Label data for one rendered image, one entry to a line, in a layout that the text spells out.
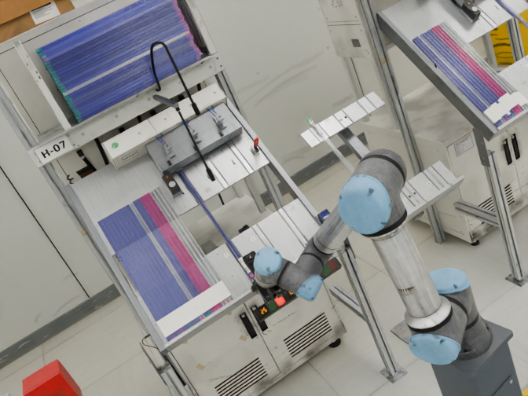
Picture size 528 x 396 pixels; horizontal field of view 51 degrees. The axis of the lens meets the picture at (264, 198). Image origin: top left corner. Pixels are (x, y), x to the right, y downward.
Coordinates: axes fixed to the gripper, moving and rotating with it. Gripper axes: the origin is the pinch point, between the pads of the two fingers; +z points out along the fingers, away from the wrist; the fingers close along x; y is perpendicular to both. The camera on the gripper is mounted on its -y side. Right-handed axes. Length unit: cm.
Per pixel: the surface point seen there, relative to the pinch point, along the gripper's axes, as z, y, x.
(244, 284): 4.9, -6.2, -3.6
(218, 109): -1, -67, 25
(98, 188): 5, -66, -28
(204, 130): -1, -62, 16
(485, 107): 3, -13, 113
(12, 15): -21, -133, -22
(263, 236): 4.9, -17.2, 11.5
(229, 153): 5, -52, 19
